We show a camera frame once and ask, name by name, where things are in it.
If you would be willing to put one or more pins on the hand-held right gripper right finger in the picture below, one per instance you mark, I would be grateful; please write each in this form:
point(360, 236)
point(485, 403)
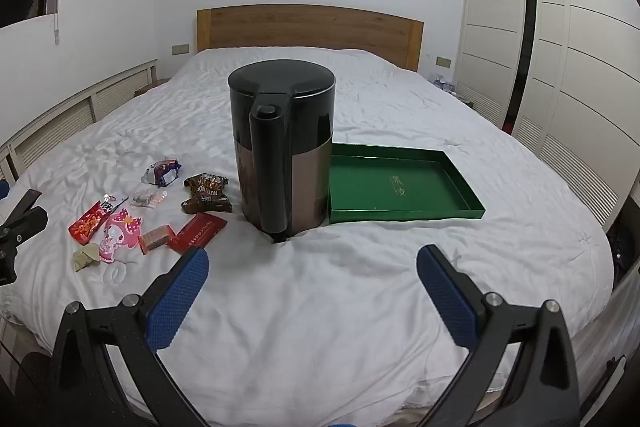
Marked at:
point(447, 297)

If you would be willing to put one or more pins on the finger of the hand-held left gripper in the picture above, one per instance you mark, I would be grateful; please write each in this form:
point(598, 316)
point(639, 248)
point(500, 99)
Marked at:
point(25, 227)
point(27, 202)

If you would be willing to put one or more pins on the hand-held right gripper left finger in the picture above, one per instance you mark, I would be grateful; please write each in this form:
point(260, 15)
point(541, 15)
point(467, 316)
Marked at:
point(180, 297)

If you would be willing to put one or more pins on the clear orange snack packet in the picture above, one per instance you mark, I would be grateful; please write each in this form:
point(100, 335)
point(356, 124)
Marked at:
point(156, 238)

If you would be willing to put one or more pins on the red snack packet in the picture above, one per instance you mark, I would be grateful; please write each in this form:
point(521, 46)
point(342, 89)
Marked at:
point(89, 224)

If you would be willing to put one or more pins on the pink cartoon packet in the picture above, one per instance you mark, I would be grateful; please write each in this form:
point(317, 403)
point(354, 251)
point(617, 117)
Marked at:
point(120, 232)

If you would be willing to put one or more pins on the clear pink candy packet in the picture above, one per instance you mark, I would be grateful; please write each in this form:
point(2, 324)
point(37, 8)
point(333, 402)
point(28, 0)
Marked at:
point(148, 198)

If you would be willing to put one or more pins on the green box lid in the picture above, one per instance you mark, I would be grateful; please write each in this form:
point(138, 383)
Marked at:
point(400, 177)

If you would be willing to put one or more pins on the small olive packet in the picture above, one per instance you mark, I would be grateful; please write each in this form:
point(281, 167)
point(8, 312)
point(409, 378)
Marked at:
point(86, 258)

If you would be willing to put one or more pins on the white slatted radiator cover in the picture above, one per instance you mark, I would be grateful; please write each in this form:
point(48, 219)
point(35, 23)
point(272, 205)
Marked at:
point(60, 122)

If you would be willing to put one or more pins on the brown snack packet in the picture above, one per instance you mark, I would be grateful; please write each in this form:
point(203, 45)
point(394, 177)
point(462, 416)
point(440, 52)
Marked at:
point(205, 194)

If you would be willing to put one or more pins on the blue white snack packet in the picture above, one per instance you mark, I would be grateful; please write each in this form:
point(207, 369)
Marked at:
point(162, 172)

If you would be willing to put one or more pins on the white bed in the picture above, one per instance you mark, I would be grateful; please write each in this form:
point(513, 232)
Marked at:
point(320, 287)

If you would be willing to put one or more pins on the black brown electric kettle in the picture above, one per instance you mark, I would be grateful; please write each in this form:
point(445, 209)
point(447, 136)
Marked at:
point(300, 177)

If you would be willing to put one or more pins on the dark cloth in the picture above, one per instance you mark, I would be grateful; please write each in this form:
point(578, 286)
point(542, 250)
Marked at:
point(625, 252)

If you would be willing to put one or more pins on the blue white bedside object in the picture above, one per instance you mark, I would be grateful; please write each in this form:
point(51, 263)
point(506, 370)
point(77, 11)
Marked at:
point(442, 83)

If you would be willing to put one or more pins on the white slatted wardrobe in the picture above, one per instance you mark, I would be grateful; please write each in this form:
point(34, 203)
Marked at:
point(575, 57)

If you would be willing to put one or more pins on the wooden headboard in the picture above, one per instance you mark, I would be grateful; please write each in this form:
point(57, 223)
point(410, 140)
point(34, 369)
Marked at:
point(310, 27)

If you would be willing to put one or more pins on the beige wall outlet panel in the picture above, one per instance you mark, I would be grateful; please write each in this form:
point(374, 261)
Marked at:
point(443, 61)
point(180, 50)

